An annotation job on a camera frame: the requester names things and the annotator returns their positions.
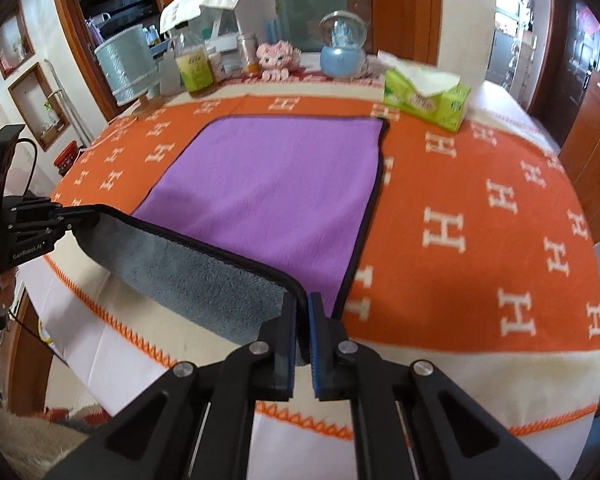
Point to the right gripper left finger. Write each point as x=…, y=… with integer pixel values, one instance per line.
x=193, y=422

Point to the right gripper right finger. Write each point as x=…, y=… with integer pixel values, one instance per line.
x=411, y=421

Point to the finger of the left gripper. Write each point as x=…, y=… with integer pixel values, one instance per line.
x=77, y=215

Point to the purple and grey towel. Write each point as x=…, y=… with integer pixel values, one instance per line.
x=255, y=209

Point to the left hand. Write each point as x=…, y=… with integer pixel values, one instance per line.
x=7, y=288

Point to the red bucket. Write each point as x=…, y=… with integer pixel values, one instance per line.
x=67, y=157

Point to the orange H-pattern blanket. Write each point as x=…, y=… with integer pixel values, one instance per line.
x=477, y=257

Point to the yellow liquid glass bottle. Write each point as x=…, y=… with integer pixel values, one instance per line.
x=192, y=60

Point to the small orange-label jar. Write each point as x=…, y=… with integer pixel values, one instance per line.
x=247, y=45

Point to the white appliance with paper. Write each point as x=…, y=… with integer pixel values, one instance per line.
x=221, y=22

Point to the pink toy figure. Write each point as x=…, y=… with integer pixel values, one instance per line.
x=278, y=61

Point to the blue snow globe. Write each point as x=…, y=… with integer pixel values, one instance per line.
x=343, y=55

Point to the green tissue box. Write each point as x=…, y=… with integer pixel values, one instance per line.
x=424, y=92

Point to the dark entrance door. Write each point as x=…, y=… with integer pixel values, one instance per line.
x=577, y=58

